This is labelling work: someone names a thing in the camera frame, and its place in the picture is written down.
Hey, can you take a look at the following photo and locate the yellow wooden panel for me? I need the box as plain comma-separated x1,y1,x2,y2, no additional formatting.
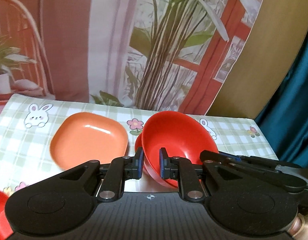
208,0,308,119

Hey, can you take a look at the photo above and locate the printed room backdrop cloth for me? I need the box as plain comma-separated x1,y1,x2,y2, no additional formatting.
0,0,263,115

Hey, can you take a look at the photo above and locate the orange square plate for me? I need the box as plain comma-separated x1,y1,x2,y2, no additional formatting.
49,112,129,170

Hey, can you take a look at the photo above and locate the small red bowl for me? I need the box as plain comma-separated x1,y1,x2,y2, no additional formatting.
0,191,13,240

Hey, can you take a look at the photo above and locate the teal curtain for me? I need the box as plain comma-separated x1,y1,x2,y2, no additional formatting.
255,31,308,168

